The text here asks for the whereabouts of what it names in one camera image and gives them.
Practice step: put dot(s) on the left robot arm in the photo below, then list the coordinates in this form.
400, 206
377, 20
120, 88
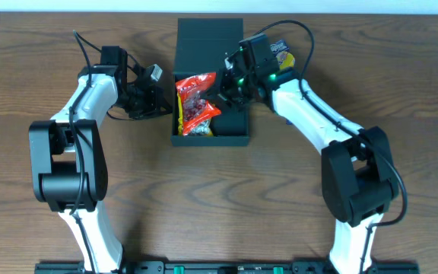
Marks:
68, 165

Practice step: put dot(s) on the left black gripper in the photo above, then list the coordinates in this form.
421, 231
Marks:
150, 101

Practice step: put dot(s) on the yellow Hacks candy bag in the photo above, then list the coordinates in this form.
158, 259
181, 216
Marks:
194, 116

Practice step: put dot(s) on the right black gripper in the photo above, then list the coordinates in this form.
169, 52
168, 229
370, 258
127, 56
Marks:
229, 90

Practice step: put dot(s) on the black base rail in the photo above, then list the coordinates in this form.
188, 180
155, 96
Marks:
298, 267

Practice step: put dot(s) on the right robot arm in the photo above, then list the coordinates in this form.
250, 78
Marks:
360, 184

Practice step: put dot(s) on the red dried fruit bag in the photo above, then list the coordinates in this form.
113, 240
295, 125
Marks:
197, 84

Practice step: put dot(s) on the black cardboard box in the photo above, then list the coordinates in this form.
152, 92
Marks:
202, 45

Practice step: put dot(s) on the blue Eclipse mint pack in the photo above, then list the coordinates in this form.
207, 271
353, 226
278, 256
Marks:
279, 46

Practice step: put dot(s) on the yellow Mentos candy roll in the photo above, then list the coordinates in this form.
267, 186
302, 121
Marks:
285, 60

